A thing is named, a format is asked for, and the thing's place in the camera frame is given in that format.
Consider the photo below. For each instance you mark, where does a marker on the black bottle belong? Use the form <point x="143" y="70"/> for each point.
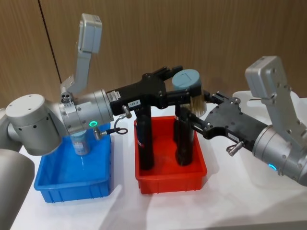
<point x="145" y="143"/>
<point x="183" y="143"/>

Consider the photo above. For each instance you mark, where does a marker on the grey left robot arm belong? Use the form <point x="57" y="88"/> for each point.
<point x="36" y="124"/>

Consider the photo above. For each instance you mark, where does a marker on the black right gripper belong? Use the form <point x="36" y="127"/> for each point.
<point x="230" y="119"/>

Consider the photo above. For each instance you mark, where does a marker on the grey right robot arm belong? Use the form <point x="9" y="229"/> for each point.
<point x="278" y="143"/>

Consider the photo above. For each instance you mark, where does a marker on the blue plastic bin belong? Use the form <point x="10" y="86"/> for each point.
<point x="72" y="177"/>

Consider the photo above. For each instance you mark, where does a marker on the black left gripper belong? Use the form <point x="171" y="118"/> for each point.
<point x="139" y="95"/>

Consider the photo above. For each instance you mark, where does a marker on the blue-grey round bristle brush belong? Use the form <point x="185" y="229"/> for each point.
<point x="185" y="80"/>

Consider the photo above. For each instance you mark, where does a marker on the white table cloth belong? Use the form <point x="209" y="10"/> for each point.
<point x="216" y="210"/>

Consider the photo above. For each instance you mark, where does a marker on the white plastic tray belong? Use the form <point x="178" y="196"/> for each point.
<point x="241" y="94"/>

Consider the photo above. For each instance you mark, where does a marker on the red plastic bin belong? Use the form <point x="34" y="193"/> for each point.
<point x="168" y="177"/>

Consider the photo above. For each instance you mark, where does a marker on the light blue can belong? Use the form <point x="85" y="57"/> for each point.
<point x="80" y="143"/>

